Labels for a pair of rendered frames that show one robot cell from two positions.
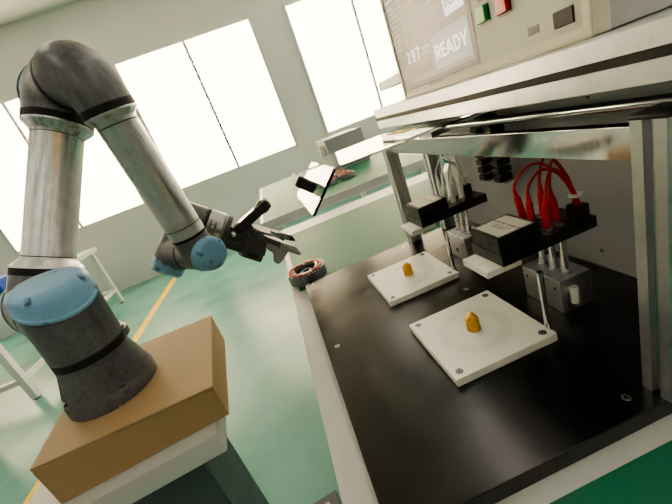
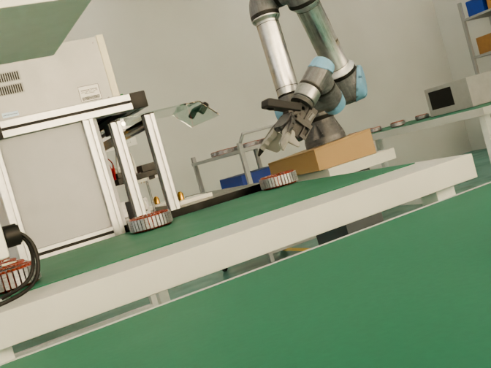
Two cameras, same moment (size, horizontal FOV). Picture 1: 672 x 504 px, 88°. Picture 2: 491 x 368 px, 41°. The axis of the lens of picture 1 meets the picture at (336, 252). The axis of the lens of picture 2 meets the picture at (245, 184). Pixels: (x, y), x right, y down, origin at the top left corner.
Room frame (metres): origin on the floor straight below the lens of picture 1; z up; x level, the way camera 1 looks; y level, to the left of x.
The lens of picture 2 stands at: (2.70, -0.67, 0.87)
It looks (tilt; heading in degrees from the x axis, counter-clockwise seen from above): 3 degrees down; 159
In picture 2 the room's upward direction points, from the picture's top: 16 degrees counter-clockwise
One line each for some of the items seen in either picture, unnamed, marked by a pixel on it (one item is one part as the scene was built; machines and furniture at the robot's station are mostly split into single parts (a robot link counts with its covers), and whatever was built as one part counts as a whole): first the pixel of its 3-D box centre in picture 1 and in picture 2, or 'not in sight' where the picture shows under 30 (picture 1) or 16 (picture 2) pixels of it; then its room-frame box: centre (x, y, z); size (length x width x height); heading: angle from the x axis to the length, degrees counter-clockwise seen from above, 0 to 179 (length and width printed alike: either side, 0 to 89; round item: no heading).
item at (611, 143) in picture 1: (454, 145); (120, 138); (0.56, -0.24, 1.03); 0.62 x 0.01 x 0.03; 5
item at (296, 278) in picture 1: (307, 272); (278, 179); (0.93, 0.10, 0.77); 0.11 x 0.11 x 0.04
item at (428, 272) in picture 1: (409, 276); (182, 201); (0.67, -0.13, 0.78); 0.15 x 0.15 x 0.01; 5
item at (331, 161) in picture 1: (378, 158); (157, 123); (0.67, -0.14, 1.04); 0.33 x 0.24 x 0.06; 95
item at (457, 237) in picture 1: (466, 241); (137, 207); (0.69, -0.27, 0.80); 0.08 x 0.05 x 0.06; 5
